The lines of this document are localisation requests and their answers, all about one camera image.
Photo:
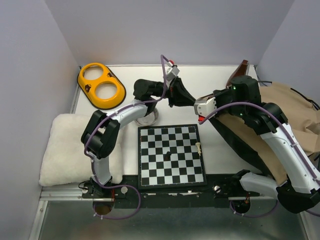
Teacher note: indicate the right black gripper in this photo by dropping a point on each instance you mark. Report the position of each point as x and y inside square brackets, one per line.
[218, 95]

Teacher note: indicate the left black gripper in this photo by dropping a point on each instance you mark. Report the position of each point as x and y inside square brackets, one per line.
[178, 95]

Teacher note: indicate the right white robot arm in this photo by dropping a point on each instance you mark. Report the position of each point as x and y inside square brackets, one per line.
[275, 129]

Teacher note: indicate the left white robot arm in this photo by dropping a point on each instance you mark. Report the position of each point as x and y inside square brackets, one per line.
[101, 133]

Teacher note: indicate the brown wooden metronome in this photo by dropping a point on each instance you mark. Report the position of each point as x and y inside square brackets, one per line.
[241, 70]

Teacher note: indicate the white chess piece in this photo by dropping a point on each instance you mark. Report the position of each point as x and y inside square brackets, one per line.
[198, 145]

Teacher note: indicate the black chess piece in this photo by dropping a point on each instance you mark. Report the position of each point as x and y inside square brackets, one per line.
[167, 156]

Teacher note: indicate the black white chessboard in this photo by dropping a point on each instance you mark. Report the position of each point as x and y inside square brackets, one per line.
[185, 167]

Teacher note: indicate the yellow double bowl holder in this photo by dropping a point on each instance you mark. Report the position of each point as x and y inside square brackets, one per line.
[106, 79]

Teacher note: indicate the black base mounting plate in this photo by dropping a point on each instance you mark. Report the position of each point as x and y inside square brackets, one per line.
[217, 191]

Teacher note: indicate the white fluffy cushion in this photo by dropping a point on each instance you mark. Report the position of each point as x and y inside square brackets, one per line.
[64, 161]

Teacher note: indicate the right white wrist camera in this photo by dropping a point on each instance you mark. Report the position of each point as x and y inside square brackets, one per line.
[203, 106]

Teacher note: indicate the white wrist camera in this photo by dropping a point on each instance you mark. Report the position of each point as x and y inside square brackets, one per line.
[203, 106]
[172, 71]

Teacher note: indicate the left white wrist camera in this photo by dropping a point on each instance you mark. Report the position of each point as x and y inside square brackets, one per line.
[172, 71]

